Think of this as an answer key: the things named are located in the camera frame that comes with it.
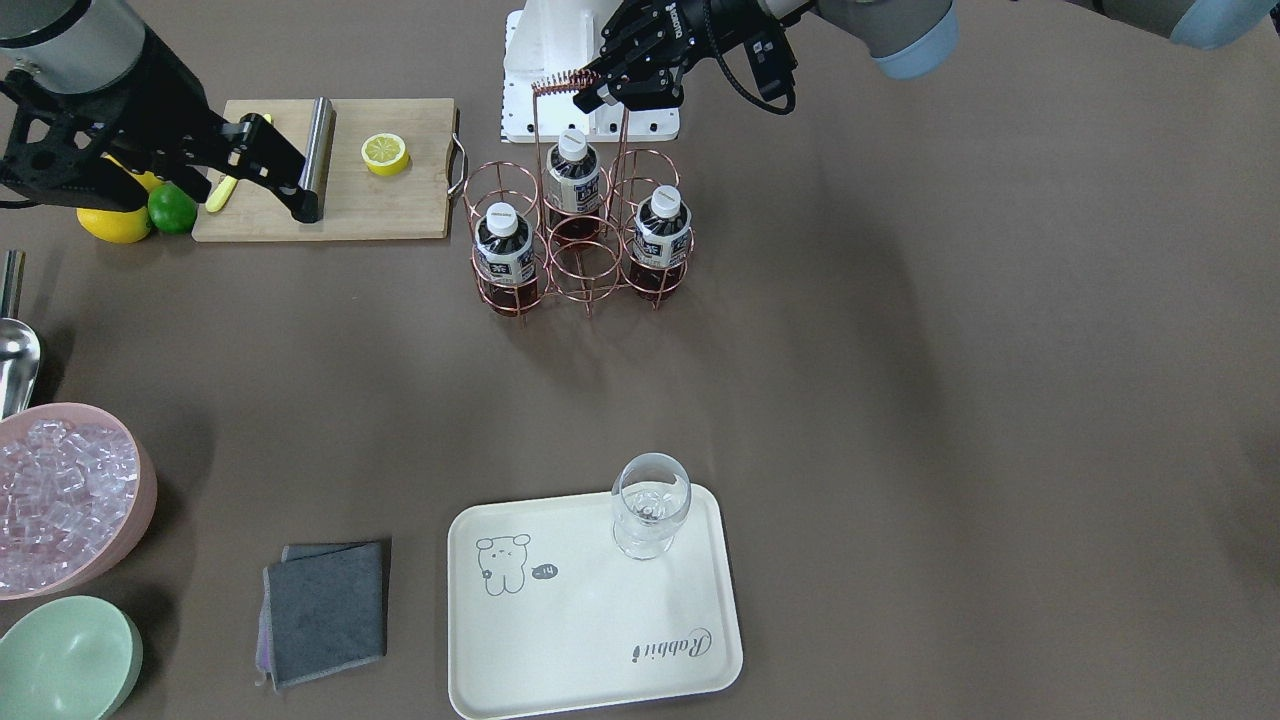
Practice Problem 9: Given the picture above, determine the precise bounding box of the tea bottle front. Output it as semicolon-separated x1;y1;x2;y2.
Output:
474;202;539;316

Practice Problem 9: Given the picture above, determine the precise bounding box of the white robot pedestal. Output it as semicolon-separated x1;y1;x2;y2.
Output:
500;1;681;143

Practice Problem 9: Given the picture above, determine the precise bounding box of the copper wire bottle basket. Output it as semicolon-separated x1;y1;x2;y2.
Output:
449;69;696;316

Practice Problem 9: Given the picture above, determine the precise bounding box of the green lime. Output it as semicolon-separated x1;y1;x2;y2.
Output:
147;183;198;234

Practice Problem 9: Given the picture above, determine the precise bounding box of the yellow plastic knife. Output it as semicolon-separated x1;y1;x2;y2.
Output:
204;176;241;214

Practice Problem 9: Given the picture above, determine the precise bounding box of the bamboo cutting board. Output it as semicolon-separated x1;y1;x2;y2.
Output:
192;97;461;243

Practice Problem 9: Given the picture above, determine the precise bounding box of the cream rabbit tray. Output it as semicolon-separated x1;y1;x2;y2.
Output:
447;486;744;719

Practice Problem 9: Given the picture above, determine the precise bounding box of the grey folded cloth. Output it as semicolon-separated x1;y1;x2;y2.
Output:
255;539;388;693

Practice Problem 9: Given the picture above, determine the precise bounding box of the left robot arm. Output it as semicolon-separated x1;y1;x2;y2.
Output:
570;1;1277;115

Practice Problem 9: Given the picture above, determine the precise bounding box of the half lemon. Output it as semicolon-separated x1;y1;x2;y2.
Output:
360;132;411;177

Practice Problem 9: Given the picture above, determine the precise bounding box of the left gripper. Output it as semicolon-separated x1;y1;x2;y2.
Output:
573;1;801;114

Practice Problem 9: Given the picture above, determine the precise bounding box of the yellow lemon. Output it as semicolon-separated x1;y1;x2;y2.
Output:
102;152;165;195
76;208;154;243

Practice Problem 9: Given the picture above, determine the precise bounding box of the clear wine glass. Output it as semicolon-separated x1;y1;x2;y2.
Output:
611;452;692;561

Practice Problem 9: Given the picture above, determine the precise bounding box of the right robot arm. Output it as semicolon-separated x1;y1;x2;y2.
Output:
1;1;323;223

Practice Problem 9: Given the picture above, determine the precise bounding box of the metal ice scoop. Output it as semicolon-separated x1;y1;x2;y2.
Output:
0;249;45;419

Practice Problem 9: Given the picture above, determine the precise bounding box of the tea bottle white cap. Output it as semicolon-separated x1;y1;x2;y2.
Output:
545;128;602;243

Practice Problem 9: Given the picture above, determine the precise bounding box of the tea bottle back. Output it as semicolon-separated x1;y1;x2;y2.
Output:
628;184;692;302

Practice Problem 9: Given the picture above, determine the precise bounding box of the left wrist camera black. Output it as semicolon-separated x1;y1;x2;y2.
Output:
737;22;797;117

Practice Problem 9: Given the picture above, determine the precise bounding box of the steel muddler black tip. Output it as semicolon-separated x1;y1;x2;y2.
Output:
292;96;337;224

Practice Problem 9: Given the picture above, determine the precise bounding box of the pink bowl of ice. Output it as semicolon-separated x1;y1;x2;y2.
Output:
1;402;157;601

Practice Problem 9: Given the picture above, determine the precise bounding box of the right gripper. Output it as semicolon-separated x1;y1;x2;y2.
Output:
1;29;323;224

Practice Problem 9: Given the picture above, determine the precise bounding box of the green bowl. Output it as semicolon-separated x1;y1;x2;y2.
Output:
1;594;143;719

